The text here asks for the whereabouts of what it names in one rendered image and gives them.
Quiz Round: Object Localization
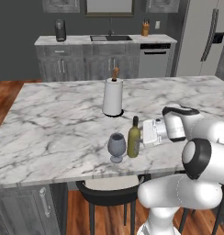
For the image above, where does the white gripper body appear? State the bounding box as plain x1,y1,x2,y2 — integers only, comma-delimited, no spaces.
142,118,162,146

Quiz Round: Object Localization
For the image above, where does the black round stool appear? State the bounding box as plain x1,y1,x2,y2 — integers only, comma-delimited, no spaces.
74,174,145,235

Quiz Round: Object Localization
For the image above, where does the silver dishwasher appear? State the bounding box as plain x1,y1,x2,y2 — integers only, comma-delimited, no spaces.
138,42,172,79

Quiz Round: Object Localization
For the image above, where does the grey base cupboard run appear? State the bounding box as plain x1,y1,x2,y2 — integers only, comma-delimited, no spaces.
34,34,178,83

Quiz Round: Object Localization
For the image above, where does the olive green wine bottle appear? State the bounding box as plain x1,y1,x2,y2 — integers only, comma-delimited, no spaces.
127,116,141,159

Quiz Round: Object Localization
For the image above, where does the grey wall cupboard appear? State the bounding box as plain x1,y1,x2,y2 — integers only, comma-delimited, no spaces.
41,0,81,14
145,0,181,14

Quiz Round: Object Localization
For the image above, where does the grey island cupboard door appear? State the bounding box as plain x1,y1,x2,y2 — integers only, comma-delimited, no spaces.
0,184,62,235

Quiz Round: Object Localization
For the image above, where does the silver fridge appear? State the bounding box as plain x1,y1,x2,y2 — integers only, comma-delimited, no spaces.
175,0,224,78

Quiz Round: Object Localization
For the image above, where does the silver cupboard handle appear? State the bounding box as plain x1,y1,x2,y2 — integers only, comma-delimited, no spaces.
39,186,51,218

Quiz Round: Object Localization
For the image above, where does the grey wine glass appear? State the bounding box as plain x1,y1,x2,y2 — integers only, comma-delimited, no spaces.
107,132,127,164

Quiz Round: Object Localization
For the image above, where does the wooden knife block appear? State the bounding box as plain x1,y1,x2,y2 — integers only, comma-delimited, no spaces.
140,19,151,38

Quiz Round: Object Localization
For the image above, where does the black sink with tap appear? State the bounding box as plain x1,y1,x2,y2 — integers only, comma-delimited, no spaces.
89,17,134,42

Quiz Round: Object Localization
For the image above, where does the framed window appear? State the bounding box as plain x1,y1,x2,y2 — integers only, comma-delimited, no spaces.
84,0,135,17

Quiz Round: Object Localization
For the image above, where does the white paper towel roll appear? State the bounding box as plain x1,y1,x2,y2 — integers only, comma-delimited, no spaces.
101,67,124,118

